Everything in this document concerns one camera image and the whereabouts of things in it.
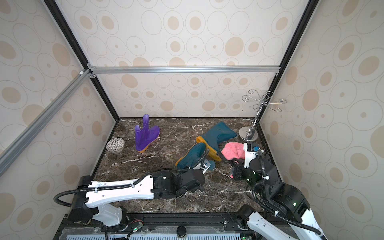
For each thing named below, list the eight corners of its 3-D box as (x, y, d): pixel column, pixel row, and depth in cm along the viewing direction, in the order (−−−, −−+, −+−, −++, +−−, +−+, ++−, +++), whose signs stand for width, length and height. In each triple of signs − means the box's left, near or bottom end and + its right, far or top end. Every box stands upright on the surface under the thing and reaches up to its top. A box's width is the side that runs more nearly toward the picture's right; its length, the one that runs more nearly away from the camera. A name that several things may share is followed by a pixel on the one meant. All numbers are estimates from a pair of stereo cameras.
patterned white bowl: (109, 153, 102) (106, 148, 97) (109, 144, 106) (106, 139, 102) (126, 148, 104) (123, 143, 100) (125, 139, 109) (122, 135, 105)
